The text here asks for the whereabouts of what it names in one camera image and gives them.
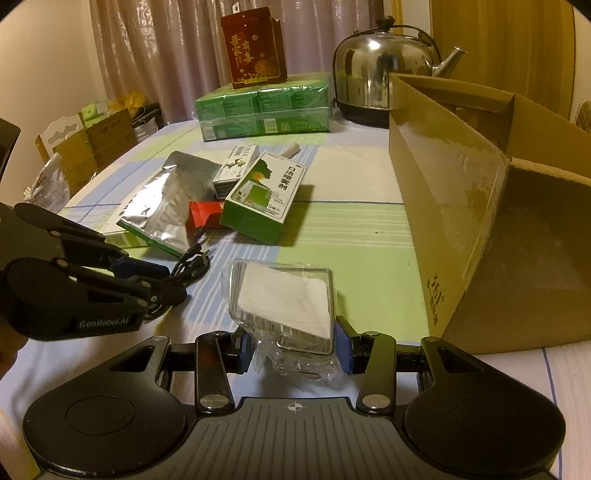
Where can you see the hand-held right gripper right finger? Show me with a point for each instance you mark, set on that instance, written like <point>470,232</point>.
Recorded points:
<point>344,347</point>

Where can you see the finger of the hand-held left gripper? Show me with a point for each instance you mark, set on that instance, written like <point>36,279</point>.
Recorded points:
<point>166,295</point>
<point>138,267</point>

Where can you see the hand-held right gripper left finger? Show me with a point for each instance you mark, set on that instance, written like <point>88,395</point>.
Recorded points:
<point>244,351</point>

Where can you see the silver foil pouch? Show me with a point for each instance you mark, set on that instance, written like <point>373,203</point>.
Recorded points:
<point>161,207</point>

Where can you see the clear plastic case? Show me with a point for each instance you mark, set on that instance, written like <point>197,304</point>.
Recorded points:
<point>281,295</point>

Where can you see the red snack packet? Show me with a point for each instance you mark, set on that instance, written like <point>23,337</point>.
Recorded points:
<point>205,214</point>

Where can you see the brown cardboard box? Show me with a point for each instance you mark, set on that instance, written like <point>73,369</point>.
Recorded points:
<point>443,184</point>

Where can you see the white plastic bag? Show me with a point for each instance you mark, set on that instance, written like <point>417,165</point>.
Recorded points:
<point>46,180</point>

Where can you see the open cardboard storage box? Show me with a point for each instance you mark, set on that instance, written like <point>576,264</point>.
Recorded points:
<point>106,138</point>

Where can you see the green medicine box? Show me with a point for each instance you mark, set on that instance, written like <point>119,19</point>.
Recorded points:
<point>258,198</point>

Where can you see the small white medicine box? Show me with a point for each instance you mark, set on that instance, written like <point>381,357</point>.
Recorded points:
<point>233,168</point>

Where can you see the white chair back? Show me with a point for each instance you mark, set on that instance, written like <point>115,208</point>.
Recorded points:
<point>55,134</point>

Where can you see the yellow plastic bag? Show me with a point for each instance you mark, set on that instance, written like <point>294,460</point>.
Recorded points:
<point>129,101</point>

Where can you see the green tissue pack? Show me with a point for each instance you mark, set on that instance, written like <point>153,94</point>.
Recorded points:
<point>263,106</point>

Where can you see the beige curtain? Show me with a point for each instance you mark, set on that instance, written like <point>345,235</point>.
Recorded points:
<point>175,46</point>

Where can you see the brown box at edge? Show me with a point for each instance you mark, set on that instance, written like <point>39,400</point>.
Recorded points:
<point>254,50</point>

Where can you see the steel kettle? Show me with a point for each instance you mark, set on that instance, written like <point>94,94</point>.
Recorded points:
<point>364,69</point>

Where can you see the wooden door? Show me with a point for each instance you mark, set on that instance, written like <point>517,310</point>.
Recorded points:
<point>508,46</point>

